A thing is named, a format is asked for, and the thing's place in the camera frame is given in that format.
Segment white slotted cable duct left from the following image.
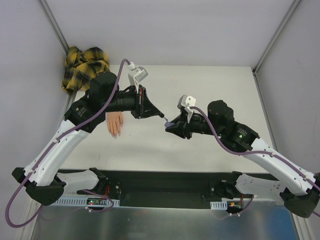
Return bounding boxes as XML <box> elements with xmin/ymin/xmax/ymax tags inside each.
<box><xmin>49</xmin><ymin>196</ymin><xmax>120</xmax><ymax>208</ymax></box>

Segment mannequin hand with long nails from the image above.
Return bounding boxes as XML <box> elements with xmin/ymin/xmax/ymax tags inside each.
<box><xmin>106</xmin><ymin>111</ymin><xmax>124</xmax><ymax>139</ymax></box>

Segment purple nail polish bottle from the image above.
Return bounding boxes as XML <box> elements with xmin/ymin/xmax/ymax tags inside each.
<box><xmin>164</xmin><ymin>121</ymin><xmax>175</xmax><ymax>128</ymax></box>

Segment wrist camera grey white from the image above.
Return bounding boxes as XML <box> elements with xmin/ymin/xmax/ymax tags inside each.
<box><xmin>128</xmin><ymin>62</ymin><xmax>149</xmax><ymax>92</ymax></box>
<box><xmin>177</xmin><ymin>95</ymin><xmax>197</xmax><ymax>124</ymax></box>

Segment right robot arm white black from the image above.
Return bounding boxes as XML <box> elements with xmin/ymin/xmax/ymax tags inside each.
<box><xmin>165</xmin><ymin>96</ymin><xmax>320</xmax><ymax>218</ymax></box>

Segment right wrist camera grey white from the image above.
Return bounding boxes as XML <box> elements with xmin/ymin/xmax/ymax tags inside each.
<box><xmin>177</xmin><ymin>95</ymin><xmax>197</xmax><ymax>124</ymax></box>

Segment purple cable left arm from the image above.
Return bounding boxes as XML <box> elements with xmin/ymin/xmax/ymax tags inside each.
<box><xmin>5</xmin><ymin>58</ymin><xmax>133</xmax><ymax>228</ymax></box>

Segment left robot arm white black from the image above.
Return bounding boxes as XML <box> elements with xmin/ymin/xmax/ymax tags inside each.
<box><xmin>12</xmin><ymin>67</ymin><xmax>165</xmax><ymax>206</ymax></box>

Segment aluminium corner post left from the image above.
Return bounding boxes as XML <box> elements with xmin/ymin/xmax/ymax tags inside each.
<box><xmin>37</xmin><ymin>0</ymin><xmax>69</xmax><ymax>55</ymax></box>

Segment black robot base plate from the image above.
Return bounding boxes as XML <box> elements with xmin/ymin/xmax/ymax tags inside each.
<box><xmin>76</xmin><ymin>169</ymin><xmax>253</xmax><ymax>208</ymax></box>

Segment white slotted cable duct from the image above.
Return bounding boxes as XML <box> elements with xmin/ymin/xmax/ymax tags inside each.
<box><xmin>49</xmin><ymin>196</ymin><xmax>120</xmax><ymax>208</ymax></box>
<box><xmin>210</xmin><ymin>200</ymin><xmax>228</xmax><ymax>211</ymax></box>

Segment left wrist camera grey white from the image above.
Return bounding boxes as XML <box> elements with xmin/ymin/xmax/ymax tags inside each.
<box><xmin>128</xmin><ymin>62</ymin><xmax>149</xmax><ymax>92</ymax></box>

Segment yellow plaid shirt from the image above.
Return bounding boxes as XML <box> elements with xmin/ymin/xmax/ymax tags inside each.
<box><xmin>61</xmin><ymin>46</ymin><xmax>110</xmax><ymax>95</ymax></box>

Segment aluminium corner post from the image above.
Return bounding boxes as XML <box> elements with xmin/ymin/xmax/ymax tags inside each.
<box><xmin>37</xmin><ymin>0</ymin><xmax>69</xmax><ymax>55</ymax></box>
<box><xmin>252</xmin><ymin>0</ymin><xmax>303</xmax><ymax>76</ymax></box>

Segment white slotted cable duct right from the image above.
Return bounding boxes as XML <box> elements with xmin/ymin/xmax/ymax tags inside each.
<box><xmin>210</xmin><ymin>200</ymin><xmax>228</xmax><ymax>211</ymax></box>

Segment aluminium corner post right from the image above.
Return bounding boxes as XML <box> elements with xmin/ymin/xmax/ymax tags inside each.
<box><xmin>252</xmin><ymin>0</ymin><xmax>303</xmax><ymax>76</ymax></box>

